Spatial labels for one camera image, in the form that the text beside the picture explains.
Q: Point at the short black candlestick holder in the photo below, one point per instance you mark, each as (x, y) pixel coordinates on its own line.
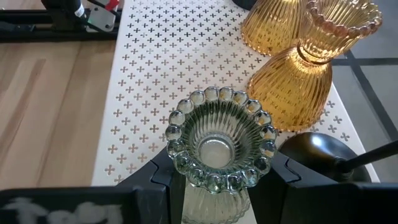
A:
(311, 152)

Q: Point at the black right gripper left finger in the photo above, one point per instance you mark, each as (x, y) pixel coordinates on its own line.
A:
(158, 177)

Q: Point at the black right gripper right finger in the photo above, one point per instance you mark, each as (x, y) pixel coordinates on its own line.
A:
(270, 202)

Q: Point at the tall black candlestick holder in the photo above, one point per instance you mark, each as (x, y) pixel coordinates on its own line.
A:
(245, 3)

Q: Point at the green ribbed glass candle holder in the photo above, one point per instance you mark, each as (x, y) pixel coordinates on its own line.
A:
(217, 152)

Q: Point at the amber ribbed glass candle holder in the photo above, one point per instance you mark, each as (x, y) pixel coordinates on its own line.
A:
(289, 93)
(270, 28)

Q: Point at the white perforated metal shelf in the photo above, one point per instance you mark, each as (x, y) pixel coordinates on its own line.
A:
(174, 56)

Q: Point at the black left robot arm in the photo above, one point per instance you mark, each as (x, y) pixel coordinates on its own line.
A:
(62, 6)

